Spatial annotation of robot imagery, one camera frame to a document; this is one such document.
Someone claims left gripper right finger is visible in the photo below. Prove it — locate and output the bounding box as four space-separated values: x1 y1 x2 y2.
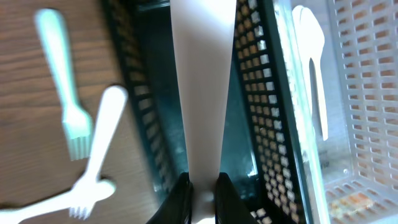
215 172 257 224

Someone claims white spoon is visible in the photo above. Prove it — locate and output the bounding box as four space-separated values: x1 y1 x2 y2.
291 4 329 141
170 0 236 223

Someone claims white fork horizontal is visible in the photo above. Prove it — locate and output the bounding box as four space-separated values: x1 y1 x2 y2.
1 179 116 223

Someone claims white fork diagonal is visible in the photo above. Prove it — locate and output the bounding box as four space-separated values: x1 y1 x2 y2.
69 85 128 220

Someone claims dark green plastic basket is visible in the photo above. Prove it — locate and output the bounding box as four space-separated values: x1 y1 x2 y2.
101 0 313 223

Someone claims clear white plastic basket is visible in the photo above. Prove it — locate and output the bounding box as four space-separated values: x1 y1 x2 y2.
274 0 397 223

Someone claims mint green plastic fork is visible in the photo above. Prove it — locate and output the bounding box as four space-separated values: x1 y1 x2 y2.
34 8 93 161

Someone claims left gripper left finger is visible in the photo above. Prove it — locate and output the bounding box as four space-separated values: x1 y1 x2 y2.
147 172 193 224

